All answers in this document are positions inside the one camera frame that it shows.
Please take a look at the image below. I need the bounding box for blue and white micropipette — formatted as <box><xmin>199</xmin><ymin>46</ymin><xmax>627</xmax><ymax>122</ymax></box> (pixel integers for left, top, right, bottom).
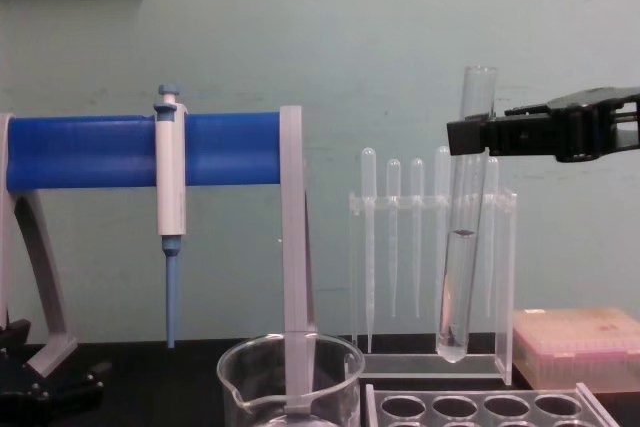
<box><xmin>153</xmin><ymin>84</ymin><xmax>190</xmax><ymax>350</ymax></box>

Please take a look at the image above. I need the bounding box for long clear plastic dropper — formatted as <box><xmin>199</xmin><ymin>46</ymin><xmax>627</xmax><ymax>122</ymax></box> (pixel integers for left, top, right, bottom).
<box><xmin>433</xmin><ymin>145</ymin><xmax>453</xmax><ymax>298</ymax></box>

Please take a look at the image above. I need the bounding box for clear acrylic dropper rack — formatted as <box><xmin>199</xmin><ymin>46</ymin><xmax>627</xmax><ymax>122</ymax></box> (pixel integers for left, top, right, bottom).
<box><xmin>348</xmin><ymin>186</ymin><xmax>518</xmax><ymax>379</ymax></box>

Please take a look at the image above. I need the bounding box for pink pipette tip box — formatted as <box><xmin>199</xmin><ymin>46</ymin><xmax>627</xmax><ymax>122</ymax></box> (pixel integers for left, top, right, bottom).
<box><xmin>512</xmin><ymin>307</ymin><xmax>640</xmax><ymax>393</ymax></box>

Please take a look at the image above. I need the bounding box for clear glass test tube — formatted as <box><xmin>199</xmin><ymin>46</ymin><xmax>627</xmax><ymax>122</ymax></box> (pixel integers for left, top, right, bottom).
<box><xmin>435</xmin><ymin>65</ymin><xmax>500</xmax><ymax>364</ymax></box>

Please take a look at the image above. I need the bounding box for clear acrylic test tube rack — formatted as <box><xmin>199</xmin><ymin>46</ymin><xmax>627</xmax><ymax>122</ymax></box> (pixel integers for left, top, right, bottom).
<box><xmin>363</xmin><ymin>381</ymin><xmax>626</xmax><ymax>427</ymax></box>

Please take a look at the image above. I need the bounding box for clear glass beaker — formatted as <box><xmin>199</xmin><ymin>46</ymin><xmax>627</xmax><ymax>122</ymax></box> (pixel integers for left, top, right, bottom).
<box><xmin>216</xmin><ymin>331</ymin><xmax>366</xmax><ymax>427</ymax></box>

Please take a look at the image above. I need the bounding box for grey and blue pipette stand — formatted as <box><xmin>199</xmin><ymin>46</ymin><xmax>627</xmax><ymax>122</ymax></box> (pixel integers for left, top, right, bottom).
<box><xmin>0</xmin><ymin>105</ymin><xmax>319</xmax><ymax>416</ymax></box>

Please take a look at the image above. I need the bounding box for short clear plastic dropper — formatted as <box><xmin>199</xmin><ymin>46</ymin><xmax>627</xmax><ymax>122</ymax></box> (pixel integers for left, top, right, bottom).
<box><xmin>463</xmin><ymin>153</ymin><xmax>483</xmax><ymax>248</ymax></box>

